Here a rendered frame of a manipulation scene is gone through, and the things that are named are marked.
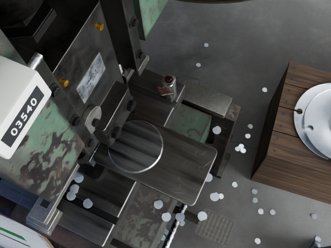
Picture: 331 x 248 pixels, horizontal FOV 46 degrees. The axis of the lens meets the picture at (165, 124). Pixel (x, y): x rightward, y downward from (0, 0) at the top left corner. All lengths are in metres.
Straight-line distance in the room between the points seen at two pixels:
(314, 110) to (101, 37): 0.96
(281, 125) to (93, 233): 0.76
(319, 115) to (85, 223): 0.87
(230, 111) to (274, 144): 0.32
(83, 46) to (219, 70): 1.33
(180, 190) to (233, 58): 1.14
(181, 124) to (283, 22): 1.14
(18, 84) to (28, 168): 0.17
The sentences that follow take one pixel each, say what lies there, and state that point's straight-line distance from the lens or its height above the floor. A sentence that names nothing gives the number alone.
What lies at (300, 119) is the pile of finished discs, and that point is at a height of 0.35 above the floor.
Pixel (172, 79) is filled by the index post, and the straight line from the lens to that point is 0.91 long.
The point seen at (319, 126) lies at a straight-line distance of 1.40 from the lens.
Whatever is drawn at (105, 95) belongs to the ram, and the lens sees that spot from 0.70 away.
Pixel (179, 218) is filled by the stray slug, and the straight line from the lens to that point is 0.96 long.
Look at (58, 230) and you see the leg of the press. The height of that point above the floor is 0.62.
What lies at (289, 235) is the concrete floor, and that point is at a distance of 1.66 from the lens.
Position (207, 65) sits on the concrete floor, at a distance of 1.86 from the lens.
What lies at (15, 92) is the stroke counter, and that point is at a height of 1.33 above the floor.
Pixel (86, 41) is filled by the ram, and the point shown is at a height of 1.14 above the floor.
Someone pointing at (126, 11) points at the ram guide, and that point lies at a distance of 0.57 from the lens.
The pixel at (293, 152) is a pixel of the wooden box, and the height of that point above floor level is 0.35.
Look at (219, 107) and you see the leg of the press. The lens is 1.06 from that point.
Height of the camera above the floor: 1.60
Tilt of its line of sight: 68 degrees down
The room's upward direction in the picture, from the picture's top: 6 degrees counter-clockwise
